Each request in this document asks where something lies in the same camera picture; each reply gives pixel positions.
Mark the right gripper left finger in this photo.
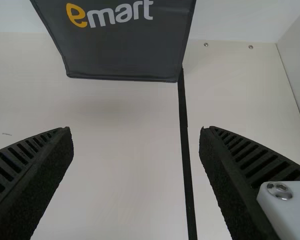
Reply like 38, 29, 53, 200
0, 126, 75, 240

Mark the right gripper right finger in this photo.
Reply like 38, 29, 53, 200
198, 125, 300, 240

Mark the black strip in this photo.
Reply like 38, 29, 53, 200
176, 66, 198, 240

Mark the dark grey bag with straps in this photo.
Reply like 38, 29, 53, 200
29, 0, 198, 84

